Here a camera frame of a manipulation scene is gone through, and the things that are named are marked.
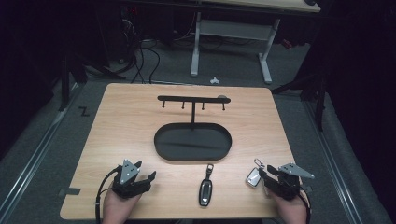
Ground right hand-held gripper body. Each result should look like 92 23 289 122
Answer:
266 162 316 202

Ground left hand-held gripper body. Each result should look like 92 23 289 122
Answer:
111 158 153 200

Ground black key rack with tray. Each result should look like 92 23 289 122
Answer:
153 94 233 162

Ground black car key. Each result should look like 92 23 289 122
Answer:
198 163 215 207

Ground person's right hand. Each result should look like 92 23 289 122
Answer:
268 188 311 224

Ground person's left hand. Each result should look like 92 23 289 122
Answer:
102 189 143 224

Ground grey tape strip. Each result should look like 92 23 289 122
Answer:
59 187 82 197

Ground black tripod stand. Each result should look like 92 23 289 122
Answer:
270 62 331 132
57 52 127 112

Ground right hand-held gripper black cable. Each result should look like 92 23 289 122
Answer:
297 190 313 224

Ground hand-held gripper black cable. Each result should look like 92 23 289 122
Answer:
297 190 313 224
94 164 123 224

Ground left hand-held gripper black cable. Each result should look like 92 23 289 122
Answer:
94 164 123 224

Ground metal floor rail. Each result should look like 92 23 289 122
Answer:
303 101 365 224
0 82 80 216

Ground black floor cables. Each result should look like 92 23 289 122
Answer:
120 8 163 84

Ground white metal frame desk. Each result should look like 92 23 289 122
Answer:
190 0 321 85

